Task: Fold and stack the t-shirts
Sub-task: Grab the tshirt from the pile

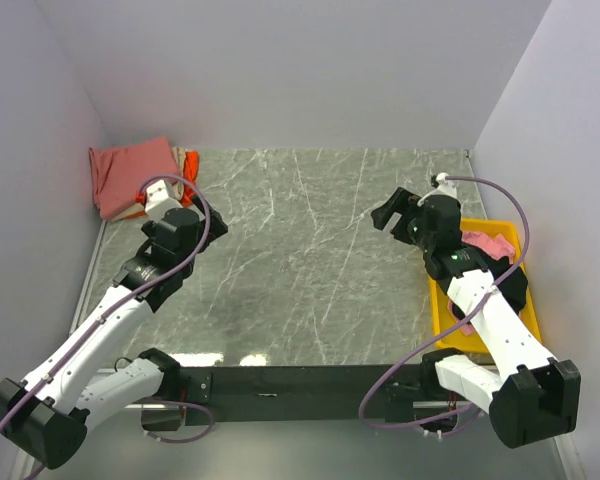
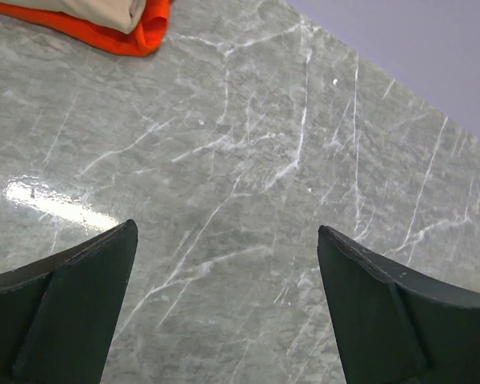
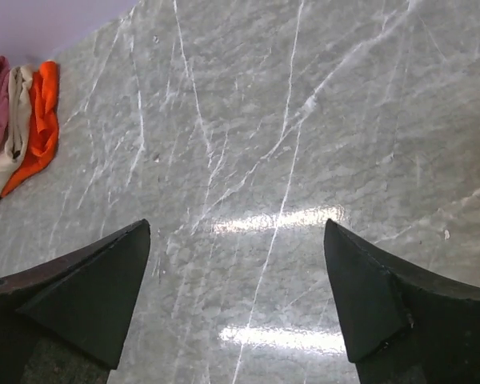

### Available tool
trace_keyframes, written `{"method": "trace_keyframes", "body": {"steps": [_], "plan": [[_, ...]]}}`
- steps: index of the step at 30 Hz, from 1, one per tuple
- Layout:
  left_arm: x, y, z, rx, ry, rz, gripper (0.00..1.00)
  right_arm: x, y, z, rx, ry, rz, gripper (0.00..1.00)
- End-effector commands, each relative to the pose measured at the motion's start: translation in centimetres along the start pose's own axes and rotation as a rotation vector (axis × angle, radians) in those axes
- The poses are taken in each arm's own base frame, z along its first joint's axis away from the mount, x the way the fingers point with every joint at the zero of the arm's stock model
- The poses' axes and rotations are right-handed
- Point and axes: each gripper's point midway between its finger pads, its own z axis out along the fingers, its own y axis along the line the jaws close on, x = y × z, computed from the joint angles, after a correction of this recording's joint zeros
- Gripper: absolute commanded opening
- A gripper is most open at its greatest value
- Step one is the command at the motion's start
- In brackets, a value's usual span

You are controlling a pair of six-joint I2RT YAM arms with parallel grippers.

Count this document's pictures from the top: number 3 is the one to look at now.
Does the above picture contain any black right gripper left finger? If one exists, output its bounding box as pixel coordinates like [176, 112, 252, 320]
[0, 219, 150, 383]

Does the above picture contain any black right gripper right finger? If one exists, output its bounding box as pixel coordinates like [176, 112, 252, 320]
[324, 220, 480, 383]

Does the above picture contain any folded orange t-shirt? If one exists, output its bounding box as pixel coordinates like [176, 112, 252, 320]
[0, 61, 59, 198]

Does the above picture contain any folded beige t-shirt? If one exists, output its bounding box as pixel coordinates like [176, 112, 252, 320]
[0, 65, 33, 195]

